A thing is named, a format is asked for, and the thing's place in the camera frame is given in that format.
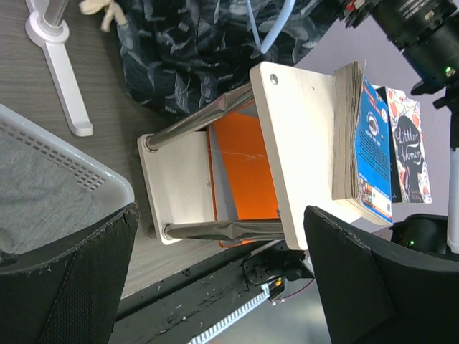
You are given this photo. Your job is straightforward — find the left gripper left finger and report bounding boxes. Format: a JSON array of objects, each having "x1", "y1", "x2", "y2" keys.
[{"x1": 1, "y1": 203, "x2": 139, "y2": 343}]

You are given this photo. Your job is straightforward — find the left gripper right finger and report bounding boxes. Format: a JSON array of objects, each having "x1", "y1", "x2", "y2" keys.
[{"x1": 303, "y1": 206, "x2": 458, "y2": 343}]

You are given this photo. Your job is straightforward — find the grey shorts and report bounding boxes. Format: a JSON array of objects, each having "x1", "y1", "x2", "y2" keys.
[{"x1": 1, "y1": 133, "x2": 109, "y2": 256}]

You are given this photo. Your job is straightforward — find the dark floral shorts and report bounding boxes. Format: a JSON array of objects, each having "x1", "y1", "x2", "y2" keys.
[{"x1": 78, "y1": 0, "x2": 345, "y2": 119}]

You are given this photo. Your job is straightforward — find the light blue hanger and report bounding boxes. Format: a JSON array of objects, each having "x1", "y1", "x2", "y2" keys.
[{"x1": 246, "y1": 0, "x2": 295, "y2": 54}]

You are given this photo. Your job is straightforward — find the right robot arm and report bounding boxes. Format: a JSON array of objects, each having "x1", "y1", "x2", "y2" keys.
[{"x1": 339, "y1": 1, "x2": 458, "y2": 257}]

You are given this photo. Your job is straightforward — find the floral Little Women book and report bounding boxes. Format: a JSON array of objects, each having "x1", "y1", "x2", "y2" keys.
[{"x1": 377, "y1": 87, "x2": 432, "y2": 204}]

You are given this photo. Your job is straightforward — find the blue paperback book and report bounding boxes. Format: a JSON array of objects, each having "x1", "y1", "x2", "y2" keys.
[{"x1": 331, "y1": 61, "x2": 392, "y2": 225}]

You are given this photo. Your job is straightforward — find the white two-tier shelf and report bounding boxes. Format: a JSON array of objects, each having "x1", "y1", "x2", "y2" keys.
[{"x1": 138, "y1": 62, "x2": 357, "y2": 250}]

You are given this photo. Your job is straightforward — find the orange binder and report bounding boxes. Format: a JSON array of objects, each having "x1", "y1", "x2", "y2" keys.
[{"x1": 206, "y1": 101, "x2": 281, "y2": 249}]

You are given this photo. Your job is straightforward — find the white plastic basket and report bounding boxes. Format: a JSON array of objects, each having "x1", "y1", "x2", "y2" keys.
[{"x1": 1, "y1": 105, "x2": 135, "y2": 214}]

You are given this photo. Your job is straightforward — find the clothes rack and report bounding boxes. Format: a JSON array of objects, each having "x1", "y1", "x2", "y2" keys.
[{"x1": 25, "y1": 0, "x2": 93, "y2": 137}]

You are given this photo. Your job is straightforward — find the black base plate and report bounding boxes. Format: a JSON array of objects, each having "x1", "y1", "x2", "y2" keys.
[{"x1": 108, "y1": 239, "x2": 309, "y2": 344}]

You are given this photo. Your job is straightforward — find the white cable duct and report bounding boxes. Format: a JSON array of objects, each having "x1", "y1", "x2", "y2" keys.
[{"x1": 188, "y1": 278, "x2": 285, "y2": 344}]

